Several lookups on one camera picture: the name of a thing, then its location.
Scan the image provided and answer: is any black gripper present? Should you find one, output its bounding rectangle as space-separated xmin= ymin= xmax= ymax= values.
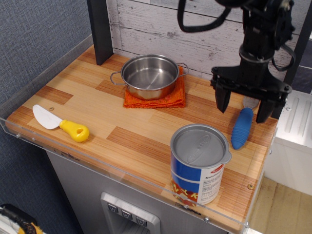
xmin=211 ymin=55 xmax=292 ymax=123

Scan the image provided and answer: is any blue handled metal fork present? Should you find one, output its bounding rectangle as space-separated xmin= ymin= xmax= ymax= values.
xmin=231 ymin=96 xmax=259 ymax=150

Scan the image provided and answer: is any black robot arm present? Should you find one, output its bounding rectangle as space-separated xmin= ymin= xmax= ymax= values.
xmin=211 ymin=0 xmax=296 ymax=123

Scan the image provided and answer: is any stainless steel pot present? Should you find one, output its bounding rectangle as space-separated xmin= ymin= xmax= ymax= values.
xmin=110 ymin=54 xmax=189 ymax=100

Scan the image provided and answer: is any orange folded cloth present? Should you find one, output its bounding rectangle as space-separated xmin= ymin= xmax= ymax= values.
xmin=123 ymin=66 xmax=186 ymax=108

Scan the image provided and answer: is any blue labelled soup can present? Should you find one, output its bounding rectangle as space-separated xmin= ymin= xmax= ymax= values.
xmin=170 ymin=124 xmax=232 ymax=206

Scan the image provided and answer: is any white toy sink unit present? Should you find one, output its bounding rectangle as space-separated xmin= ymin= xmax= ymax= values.
xmin=264 ymin=91 xmax=312 ymax=195

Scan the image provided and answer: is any toy fridge dispenser panel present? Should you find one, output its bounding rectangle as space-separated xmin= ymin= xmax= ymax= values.
xmin=100 ymin=192 xmax=161 ymax=234

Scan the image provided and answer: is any yellow and black object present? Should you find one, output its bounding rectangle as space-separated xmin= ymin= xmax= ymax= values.
xmin=0 ymin=203 xmax=44 ymax=234

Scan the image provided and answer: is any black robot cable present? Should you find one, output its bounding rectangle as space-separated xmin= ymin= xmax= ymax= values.
xmin=177 ymin=0 xmax=232 ymax=34

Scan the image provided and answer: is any dark vertical post right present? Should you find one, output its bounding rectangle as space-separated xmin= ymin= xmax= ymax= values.
xmin=271 ymin=0 xmax=312 ymax=119

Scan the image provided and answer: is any dark vertical post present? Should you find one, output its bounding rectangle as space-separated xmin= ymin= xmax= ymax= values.
xmin=87 ymin=0 xmax=114 ymax=65
xmin=271 ymin=0 xmax=312 ymax=119

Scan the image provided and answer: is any dark vertical post left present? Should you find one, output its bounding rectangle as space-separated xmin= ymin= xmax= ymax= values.
xmin=87 ymin=0 xmax=114 ymax=65

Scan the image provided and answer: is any yellow handled white toy knife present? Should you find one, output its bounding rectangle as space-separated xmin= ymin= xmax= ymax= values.
xmin=32 ymin=104 xmax=90 ymax=142

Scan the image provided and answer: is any clear acrylic guard rail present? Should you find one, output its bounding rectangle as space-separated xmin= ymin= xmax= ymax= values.
xmin=4 ymin=48 xmax=277 ymax=234

